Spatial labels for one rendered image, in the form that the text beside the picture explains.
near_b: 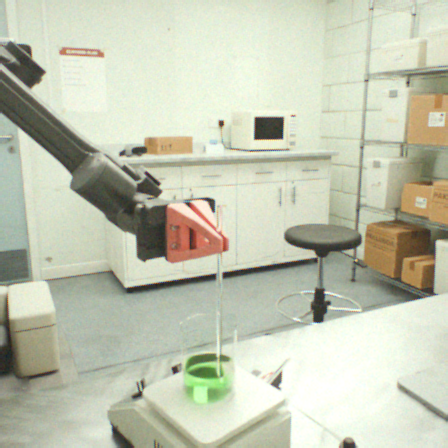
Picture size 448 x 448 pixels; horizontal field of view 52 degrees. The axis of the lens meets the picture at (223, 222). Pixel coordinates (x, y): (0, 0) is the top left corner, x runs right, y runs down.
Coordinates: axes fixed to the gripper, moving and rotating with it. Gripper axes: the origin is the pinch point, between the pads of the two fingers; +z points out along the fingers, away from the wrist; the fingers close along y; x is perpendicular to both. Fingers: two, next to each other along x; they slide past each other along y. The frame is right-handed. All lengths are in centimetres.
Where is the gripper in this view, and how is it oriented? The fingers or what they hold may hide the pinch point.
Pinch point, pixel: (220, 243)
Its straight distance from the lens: 46.9
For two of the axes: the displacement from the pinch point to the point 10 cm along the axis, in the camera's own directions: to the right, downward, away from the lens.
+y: 8.0, -1.3, 5.9
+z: 6.0, 1.8, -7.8
